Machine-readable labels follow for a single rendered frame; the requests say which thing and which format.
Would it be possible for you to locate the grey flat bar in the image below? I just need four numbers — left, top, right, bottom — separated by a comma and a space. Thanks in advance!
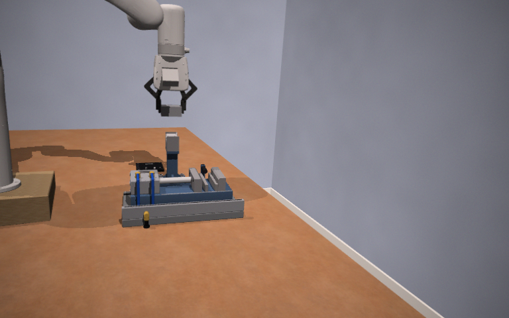
208, 172, 218, 191
199, 173, 208, 191

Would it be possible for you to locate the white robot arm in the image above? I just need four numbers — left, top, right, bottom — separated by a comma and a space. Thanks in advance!
0, 0, 190, 193

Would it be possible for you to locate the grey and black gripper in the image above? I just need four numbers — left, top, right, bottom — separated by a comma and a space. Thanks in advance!
144, 54, 197, 114

